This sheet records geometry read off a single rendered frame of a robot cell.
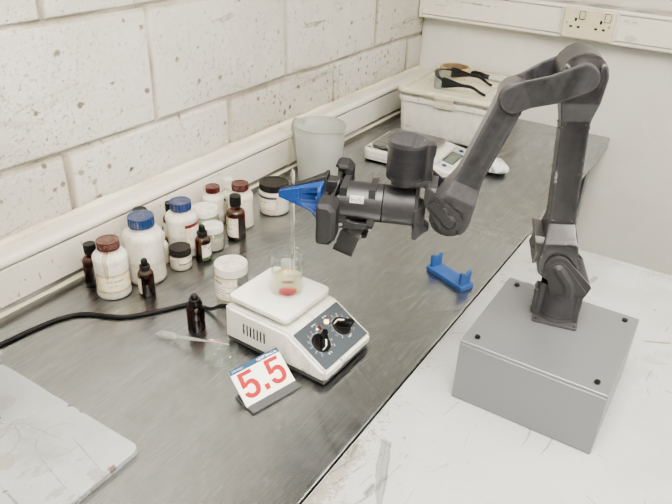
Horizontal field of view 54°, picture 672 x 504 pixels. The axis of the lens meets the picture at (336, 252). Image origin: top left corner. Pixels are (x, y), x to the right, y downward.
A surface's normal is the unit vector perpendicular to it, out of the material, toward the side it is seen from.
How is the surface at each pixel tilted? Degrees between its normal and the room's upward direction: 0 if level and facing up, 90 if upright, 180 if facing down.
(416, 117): 93
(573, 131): 91
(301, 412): 0
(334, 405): 0
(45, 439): 0
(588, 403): 90
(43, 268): 90
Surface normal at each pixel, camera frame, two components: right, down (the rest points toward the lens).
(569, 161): -0.18, 0.49
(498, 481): 0.04, -0.87
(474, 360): -0.54, 0.40
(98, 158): 0.84, 0.29
